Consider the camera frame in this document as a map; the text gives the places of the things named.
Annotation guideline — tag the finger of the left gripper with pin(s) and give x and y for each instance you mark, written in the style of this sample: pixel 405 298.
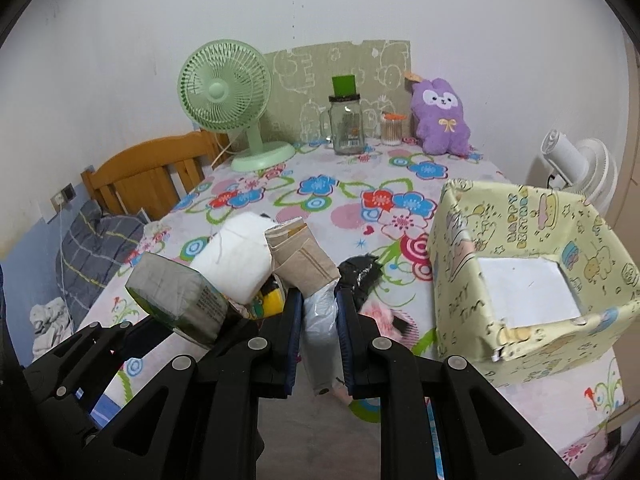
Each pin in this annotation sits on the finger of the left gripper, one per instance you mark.
pixel 147 331

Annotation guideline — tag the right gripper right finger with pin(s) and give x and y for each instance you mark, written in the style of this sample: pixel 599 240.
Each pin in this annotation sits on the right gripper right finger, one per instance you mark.
pixel 363 368

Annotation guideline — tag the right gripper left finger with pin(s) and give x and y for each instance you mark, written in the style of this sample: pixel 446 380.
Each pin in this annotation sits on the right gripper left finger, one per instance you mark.
pixel 277 363

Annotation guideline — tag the clear plastic bag red print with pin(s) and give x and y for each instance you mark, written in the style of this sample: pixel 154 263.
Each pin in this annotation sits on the clear plastic bag red print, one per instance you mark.
pixel 320 346

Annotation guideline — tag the green tissue pack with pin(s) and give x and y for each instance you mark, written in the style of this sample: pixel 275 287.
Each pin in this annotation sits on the green tissue pack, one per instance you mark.
pixel 178 296

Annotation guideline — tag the yellow round object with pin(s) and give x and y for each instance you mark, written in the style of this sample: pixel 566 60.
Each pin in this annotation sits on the yellow round object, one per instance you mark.
pixel 269 300

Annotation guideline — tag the pink small item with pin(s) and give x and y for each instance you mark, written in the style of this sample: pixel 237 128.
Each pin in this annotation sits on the pink small item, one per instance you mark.
pixel 392 325

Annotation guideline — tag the white crumpled cloth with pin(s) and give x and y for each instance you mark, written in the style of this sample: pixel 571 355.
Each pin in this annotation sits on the white crumpled cloth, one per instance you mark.
pixel 52 324

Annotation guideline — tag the black plastic bag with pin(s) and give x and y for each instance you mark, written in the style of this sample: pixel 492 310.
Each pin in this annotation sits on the black plastic bag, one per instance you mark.
pixel 358 276

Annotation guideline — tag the beige folded paper bag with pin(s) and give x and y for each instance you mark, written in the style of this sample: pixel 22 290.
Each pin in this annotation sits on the beige folded paper bag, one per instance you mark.
pixel 297 258

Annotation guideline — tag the blue plaid bedding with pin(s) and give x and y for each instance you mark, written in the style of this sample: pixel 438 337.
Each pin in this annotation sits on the blue plaid bedding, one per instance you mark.
pixel 92 250

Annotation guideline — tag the floral tablecloth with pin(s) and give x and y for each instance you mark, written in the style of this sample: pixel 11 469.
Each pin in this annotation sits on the floral tablecloth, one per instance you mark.
pixel 381 202

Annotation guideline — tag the wooden bed headboard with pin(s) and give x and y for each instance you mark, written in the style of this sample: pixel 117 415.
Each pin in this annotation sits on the wooden bed headboard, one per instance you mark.
pixel 149 176

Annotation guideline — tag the yellow patterned storage box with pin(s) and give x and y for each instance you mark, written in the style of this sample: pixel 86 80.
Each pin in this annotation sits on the yellow patterned storage box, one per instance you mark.
pixel 527 282

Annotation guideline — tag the cotton swab container orange lid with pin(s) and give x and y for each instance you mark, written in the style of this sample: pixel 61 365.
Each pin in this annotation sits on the cotton swab container orange lid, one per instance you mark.
pixel 392 128

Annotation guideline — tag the glass jar black lid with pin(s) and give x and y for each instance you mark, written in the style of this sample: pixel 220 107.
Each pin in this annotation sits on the glass jar black lid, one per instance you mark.
pixel 341 124

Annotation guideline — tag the purple plush bunny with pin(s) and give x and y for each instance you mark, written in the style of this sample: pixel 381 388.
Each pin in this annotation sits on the purple plush bunny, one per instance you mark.
pixel 440 124

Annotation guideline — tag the green desk fan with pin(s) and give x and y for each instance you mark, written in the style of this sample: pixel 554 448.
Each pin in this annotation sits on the green desk fan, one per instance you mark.
pixel 225 86

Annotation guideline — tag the green cup on jar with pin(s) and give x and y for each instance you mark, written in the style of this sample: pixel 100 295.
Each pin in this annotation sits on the green cup on jar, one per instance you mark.
pixel 344 85

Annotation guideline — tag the white standing fan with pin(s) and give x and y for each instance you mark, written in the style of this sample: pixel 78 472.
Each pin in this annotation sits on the white standing fan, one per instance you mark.
pixel 586 168

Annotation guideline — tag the wall power socket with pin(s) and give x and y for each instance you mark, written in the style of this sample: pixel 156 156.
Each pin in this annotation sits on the wall power socket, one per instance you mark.
pixel 64 196

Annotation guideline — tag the green patterned wall board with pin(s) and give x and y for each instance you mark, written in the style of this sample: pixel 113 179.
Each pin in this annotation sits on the green patterned wall board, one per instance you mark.
pixel 302 84

